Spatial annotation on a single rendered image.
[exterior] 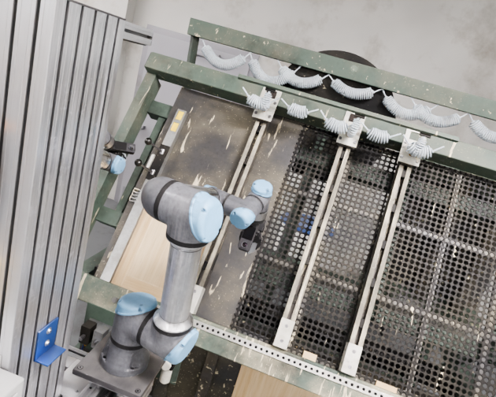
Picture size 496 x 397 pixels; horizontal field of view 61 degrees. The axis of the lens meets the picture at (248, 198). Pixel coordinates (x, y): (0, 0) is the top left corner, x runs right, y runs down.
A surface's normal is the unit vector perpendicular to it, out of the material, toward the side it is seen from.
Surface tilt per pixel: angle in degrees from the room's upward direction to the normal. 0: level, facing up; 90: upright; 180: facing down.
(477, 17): 90
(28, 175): 90
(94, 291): 58
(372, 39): 90
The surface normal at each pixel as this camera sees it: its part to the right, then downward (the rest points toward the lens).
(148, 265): -0.05, -0.30
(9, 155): -0.21, 0.23
